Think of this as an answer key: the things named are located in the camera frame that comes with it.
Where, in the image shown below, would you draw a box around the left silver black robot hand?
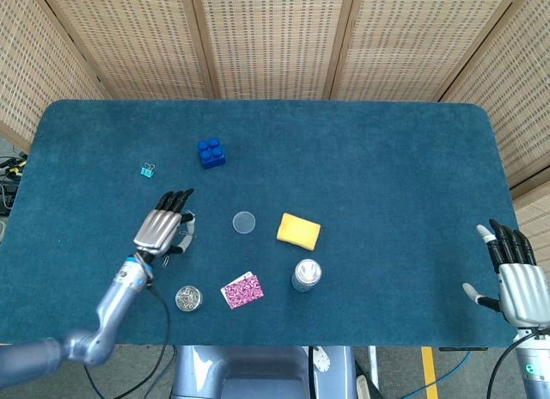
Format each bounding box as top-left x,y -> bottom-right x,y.
132,187 -> 198,258

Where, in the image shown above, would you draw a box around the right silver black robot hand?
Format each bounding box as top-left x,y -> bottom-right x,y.
462,218 -> 550,331

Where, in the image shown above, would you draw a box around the clear round paper clip jar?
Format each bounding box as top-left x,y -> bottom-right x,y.
174,285 -> 204,313

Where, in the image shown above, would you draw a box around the clear round plastic lid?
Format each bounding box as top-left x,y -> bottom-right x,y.
232,211 -> 257,236

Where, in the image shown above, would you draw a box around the blue toy building block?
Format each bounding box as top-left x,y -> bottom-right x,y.
197,137 -> 228,170

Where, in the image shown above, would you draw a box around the white playing card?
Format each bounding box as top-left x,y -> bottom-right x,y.
220,271 -> 254,310

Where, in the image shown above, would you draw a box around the pink patterned playing card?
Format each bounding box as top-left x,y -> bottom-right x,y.
222,273 -> 265,310

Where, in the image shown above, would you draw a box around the yellow floor tape strip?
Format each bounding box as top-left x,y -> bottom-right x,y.
420,346 -> 439,399

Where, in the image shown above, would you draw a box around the yellow sponge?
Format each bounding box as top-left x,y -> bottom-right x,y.
276,212 -> 321,251

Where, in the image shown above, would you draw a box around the grey floor device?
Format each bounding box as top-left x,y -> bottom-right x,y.
0,181 -> 18,215

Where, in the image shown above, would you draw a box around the light blue drink can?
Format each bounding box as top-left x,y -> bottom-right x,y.
291,258 -> 323,293

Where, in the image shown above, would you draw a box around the white table leg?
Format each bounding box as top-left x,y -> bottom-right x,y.
355,346 -> 380,399

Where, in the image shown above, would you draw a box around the blue-grey robot torso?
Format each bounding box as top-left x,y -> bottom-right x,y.
171,346 -> 358,399

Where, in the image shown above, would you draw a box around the woven bamboo screen panel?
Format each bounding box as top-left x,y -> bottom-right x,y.
36,0 -> 216,101
0,0 -> 108,153
330,0 -> 529,102
188,0 -> 358,101
437,0 -> 550,262

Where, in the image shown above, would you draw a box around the blue felt table cover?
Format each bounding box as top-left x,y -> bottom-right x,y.
0,98 -> 523,347

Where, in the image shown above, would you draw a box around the white perforated metal plate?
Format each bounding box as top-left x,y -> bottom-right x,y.
312,346 -> 332,377

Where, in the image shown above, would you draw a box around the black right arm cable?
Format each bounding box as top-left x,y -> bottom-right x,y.
487,328 -> 550,399

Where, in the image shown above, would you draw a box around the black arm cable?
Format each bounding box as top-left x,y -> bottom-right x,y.
83,282 -> 171,399
487,328 -> 550,399

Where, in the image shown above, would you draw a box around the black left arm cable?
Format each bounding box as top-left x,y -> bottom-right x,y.
83,282 -> 171,399

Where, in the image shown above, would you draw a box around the blue floor cable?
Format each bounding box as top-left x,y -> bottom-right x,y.
88,346 -> 178,399
399,350 -> 473,399

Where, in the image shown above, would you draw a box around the black cables with yellow plugs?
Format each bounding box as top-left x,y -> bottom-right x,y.
0,154 -> 29,179

